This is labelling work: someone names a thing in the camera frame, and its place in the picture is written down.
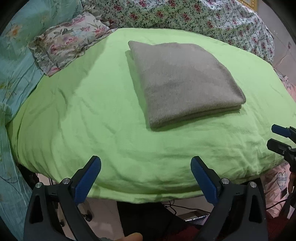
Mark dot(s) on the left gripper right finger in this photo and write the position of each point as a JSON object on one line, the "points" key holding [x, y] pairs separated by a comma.
{"points": [[207, 179]]}

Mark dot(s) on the teal floral bed sheet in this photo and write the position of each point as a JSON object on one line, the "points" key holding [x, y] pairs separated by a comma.
{"points": [[19, 76]]}

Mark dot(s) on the small-flower print quilt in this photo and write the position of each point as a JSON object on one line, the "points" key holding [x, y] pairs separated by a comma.
{"points": [[227, 21]]}

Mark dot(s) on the pink patterned cloth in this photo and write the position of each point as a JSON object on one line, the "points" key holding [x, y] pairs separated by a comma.
{"points": [[275, 184]]}

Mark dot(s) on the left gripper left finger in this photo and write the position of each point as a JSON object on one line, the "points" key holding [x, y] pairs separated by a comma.
{"points": [[84, 178]]}

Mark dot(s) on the person's left hand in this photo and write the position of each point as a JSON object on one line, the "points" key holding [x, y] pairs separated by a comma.
{"points": [[132, 237]]}

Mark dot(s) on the gold framed picture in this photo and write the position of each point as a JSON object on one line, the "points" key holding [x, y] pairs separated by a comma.
{"points": [[251, 4]]}

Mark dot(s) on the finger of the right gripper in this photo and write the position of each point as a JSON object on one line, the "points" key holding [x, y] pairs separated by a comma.
{"points": [[285, 132], [277, 146]]}

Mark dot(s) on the green bed blanket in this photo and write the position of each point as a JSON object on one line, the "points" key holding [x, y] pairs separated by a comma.
{"points": [[95, 106]]}

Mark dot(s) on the large-flower ruffled pillow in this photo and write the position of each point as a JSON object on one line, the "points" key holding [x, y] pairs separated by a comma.
{"points": [[60, 45]]}

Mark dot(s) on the beige knit sweater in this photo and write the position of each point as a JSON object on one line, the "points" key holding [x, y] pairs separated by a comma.
{"points": [[183, 81]]}

